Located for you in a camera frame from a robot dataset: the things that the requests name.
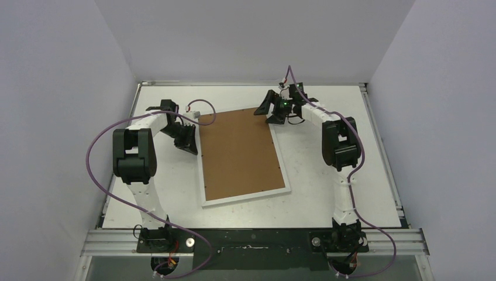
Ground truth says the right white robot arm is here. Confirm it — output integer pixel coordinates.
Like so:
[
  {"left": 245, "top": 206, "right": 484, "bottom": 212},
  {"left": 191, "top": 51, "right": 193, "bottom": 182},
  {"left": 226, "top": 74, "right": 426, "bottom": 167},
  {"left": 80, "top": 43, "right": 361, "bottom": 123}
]
[{"left": 254, "top": 83, "right": 365, "bottom": 251}]

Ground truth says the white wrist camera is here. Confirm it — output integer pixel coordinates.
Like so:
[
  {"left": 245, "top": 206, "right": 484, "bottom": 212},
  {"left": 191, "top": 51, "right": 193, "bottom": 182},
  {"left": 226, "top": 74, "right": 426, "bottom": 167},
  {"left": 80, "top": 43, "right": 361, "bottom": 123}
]
[
  {"left": 278, "top": 78, "right": 287, "bottom": 90},
  {"left": 184, "top": 107, "right": 201, "bottom": 120}
]

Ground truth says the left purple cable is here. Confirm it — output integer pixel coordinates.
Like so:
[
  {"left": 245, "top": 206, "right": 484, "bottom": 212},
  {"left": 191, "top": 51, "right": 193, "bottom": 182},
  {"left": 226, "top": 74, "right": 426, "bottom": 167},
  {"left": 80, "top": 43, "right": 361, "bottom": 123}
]
[{"left": 85, "top": 98, "right": 217, "bottom": 280}]

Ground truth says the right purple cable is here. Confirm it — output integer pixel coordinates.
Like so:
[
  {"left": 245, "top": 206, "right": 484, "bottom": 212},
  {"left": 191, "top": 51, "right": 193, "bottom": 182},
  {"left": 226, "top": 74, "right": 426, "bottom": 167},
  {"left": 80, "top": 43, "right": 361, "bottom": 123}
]
[{"left": 285, "top": 65, "right": 398, "bottom": 280}]

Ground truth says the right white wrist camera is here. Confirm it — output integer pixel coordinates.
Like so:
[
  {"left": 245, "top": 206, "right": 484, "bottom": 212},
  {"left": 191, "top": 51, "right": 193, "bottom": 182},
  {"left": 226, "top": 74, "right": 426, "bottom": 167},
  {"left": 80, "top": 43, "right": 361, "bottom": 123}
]
[{"left": 278, "top": 78, "right": 287, "bottom": 90}]

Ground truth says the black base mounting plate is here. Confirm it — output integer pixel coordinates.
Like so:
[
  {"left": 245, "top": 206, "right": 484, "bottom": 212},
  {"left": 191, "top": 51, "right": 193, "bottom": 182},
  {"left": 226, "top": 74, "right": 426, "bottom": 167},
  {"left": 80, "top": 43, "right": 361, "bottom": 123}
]
[{"left": 136, "top": 228, "right": 369, "bottom": 275}]

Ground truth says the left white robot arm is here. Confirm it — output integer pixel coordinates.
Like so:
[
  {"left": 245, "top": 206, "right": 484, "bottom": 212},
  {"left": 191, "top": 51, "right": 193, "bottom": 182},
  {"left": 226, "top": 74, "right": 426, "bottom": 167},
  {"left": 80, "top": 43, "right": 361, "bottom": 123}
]
[{"left": 112, "top": 100, "right": 200, "bottom": 252}]

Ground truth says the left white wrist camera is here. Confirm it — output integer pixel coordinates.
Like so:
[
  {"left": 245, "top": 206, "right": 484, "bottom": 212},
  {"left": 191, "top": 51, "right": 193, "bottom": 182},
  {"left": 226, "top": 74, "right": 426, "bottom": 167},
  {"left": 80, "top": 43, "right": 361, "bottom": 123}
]
[{"left": 184, "top": 107, "right": 201, "bottom": 120}]

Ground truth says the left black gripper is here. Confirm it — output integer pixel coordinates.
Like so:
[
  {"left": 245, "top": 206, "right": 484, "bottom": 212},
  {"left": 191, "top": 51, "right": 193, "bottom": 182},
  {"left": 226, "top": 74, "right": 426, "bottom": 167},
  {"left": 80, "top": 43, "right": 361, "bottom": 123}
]
[{"left": 161, "top": 123, "right": 198, "bottom": 156}]

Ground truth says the aluminium front rail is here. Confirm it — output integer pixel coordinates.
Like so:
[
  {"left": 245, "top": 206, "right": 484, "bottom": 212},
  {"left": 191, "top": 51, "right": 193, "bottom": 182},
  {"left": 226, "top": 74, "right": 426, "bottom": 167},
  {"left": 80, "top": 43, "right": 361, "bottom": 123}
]
[{"left": 81, "top": 228, "right": 430, "bottom": 257}]

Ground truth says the purple cable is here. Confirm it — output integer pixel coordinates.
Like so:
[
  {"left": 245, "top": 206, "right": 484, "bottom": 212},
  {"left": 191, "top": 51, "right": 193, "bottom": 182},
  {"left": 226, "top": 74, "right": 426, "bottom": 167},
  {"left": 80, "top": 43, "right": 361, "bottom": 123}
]
[
  {"left": 85, "top": 98, "right": 217, "bottom": 280},
  {"left": 285, "top": 65, "right": 398, "bottom": 280}
]

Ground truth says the white picture frame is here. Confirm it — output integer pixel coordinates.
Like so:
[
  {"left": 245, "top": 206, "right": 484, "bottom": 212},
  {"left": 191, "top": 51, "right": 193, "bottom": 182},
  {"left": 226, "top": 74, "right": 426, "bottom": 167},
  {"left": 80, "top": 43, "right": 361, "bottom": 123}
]
[{"left": 196, "top": 107, "right": 292, "bottom": 209}]

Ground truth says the brown backing board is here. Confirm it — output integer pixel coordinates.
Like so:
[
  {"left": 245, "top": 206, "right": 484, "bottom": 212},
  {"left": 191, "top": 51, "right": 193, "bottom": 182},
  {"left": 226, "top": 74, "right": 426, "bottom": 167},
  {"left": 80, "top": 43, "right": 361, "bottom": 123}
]
[{"left": 198, "top": 108, "right": 287, "bottom": 203}]

